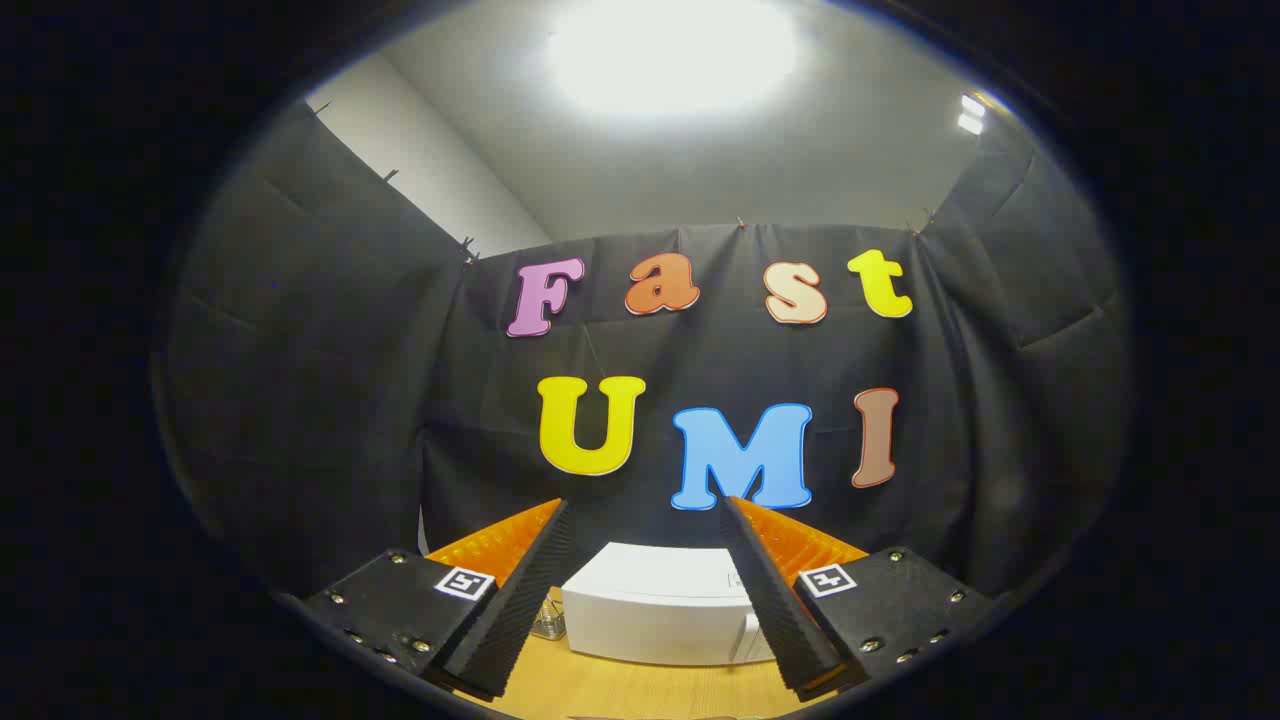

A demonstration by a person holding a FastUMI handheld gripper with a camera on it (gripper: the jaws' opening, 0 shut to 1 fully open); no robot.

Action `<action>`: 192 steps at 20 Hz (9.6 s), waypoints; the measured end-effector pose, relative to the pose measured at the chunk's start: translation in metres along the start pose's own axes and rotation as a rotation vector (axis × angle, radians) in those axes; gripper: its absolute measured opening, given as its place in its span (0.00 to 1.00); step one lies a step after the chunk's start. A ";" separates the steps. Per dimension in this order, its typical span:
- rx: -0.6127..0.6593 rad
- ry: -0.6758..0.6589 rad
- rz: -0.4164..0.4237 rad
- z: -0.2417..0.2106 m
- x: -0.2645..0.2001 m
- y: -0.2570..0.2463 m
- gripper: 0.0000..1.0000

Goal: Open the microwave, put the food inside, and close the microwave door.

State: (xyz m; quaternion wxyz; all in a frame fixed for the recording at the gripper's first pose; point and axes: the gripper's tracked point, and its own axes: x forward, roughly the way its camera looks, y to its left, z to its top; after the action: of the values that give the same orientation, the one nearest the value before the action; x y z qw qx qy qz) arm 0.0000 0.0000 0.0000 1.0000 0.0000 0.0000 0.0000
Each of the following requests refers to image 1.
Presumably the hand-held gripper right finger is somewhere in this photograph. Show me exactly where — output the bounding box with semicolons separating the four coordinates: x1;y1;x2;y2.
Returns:
720;495;1001;701

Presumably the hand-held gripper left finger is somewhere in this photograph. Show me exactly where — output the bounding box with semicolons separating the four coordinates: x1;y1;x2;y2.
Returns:
300;498;579;701

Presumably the white microwave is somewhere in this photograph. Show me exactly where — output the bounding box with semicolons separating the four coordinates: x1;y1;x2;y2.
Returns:
561;542;777;667

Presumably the large ceiling light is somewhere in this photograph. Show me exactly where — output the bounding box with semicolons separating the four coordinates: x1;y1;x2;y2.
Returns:
545;0;801;119

